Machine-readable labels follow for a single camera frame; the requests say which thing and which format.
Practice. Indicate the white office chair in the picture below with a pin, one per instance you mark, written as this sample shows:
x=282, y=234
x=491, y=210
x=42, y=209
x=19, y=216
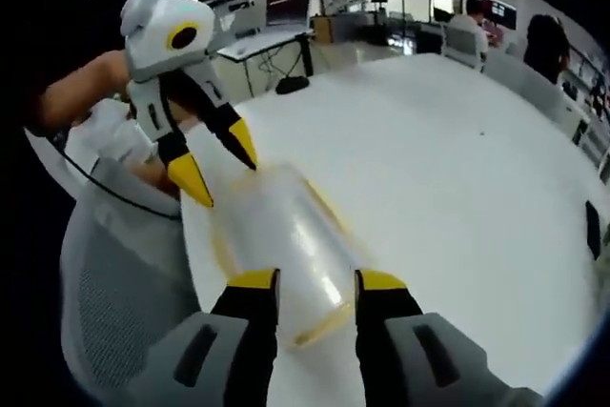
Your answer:
x=460, y=47
x=519, y=87

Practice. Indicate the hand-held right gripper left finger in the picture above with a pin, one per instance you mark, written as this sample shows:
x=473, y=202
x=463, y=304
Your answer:
x=238, y=340

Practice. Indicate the black stand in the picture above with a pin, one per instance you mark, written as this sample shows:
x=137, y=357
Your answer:
x=290, y=85

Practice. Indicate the person's left hand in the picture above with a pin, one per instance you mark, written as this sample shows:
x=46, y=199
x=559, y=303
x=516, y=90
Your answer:
x=114, y=133

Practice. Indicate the black phone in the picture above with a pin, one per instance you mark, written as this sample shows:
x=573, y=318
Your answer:
x=593, y=230

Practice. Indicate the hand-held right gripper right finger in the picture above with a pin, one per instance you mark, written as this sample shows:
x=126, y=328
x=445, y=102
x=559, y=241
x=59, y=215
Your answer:
x=405, y=354

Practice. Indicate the white side desk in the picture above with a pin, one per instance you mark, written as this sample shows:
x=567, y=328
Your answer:
x=257, y=45

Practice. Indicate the grey mesh office chair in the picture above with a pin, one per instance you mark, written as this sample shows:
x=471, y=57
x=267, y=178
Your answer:
x=119, y=283

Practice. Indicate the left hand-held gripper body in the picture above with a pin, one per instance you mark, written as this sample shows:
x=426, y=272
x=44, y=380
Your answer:
x=152, y=40

